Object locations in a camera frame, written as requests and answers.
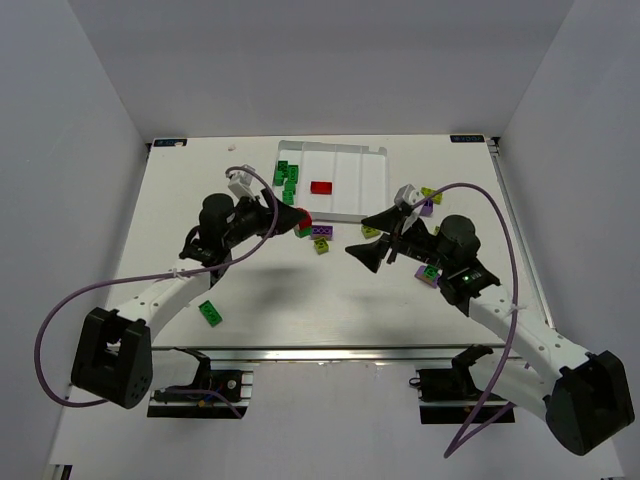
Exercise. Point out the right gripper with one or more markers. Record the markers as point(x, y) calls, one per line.
point(395, 240)

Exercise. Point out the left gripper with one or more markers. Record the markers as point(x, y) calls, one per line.
point(270, 214)

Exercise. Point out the red flower brick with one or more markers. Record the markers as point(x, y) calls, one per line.
point(306, 221)

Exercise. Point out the green 2x2 brick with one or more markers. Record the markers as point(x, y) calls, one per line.
point(293, 173)
point(290, 187)
point(288, 198)

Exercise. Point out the red 2x4 brick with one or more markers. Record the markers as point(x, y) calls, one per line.
point(321, 187)

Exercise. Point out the green 2x4 brick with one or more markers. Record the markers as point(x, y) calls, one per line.
point(280, 172)

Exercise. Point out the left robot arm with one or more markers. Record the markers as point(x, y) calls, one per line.
point(114, 355)

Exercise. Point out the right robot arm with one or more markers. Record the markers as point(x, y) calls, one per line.
point(582, 397)

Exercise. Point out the lime brick near tray corner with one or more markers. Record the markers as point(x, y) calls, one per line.
point(369, 232)

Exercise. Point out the purple 2x3 brick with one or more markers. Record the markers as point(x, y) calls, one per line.
point(322, 231)

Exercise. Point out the lime brick near purple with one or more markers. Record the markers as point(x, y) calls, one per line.
point(321, 246)

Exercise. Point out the purple rounded brick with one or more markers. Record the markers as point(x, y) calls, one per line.
point(427, 209)

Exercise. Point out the purple curved brick with print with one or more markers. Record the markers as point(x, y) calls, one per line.
point(419, 275)

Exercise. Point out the green brick on purple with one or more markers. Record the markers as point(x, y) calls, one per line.
point(430, 272)

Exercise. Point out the white divided sorting tray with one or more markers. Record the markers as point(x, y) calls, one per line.
point(359, 174)

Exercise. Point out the lime 2x4 brick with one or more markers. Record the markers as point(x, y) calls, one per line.
point(435, 197)

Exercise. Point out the green 2x3 brick front left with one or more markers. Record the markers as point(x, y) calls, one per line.
point(210, 313)

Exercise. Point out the dark label sticker right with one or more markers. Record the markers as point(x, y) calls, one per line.
point(458, 138)

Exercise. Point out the dark label sticker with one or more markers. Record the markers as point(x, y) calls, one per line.
point(458, 138)
point(169, 143)

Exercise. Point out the dark label sticker left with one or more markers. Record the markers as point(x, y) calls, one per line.
point(169, 143)

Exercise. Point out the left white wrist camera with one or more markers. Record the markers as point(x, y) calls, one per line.
point(239, 181)

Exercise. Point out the aluminium table frame rail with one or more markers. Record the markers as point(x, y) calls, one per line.
point(282, 299)

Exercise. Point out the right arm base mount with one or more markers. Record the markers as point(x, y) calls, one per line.
point(447, 395)

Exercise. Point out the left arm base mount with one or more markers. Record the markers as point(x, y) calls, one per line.
point(191, 384)

